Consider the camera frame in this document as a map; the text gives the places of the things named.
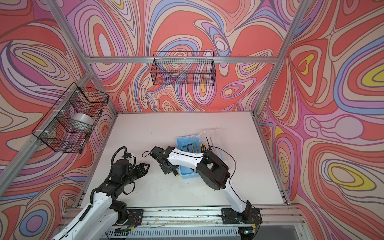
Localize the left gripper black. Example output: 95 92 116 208
120 162 150 187

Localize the blue plastic tool box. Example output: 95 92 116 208
176 135 204 179

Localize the teal utility knife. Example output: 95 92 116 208
193 143 199 153

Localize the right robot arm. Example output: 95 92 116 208
150 147 263 226

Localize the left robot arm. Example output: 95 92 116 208
53 147 150 240

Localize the grey tape roll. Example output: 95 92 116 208
70 113 95 132

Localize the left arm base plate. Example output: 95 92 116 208
100 208 145 227

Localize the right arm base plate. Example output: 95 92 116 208
218 207 263 226

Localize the left wire basket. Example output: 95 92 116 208
32 83 109 154

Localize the wire basket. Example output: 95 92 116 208
32 83 109 154
151 50 216 86

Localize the rear wire basket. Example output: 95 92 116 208
151 50 216 86

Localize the aluminium front rail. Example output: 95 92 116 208
59 205 307 238

